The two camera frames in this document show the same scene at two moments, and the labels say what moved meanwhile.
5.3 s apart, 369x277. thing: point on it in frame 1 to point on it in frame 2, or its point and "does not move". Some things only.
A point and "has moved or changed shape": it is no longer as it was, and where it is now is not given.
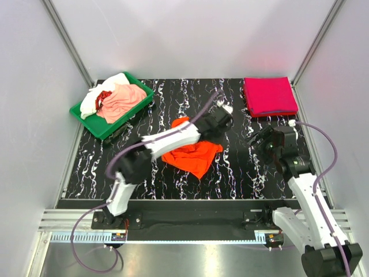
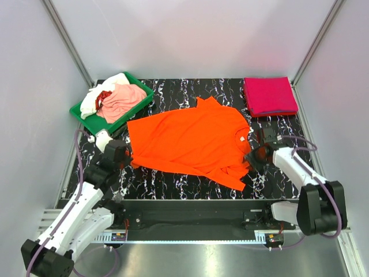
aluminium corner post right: x=335 y=6 does not move
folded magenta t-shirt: x=270 y=94 does not move
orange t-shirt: x=194 y=157 has moved or changed shape
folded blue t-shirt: x=268 y=112 does not move
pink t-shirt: x=116 y=104 does not move
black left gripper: x=220 y=137 to x=127 y=160
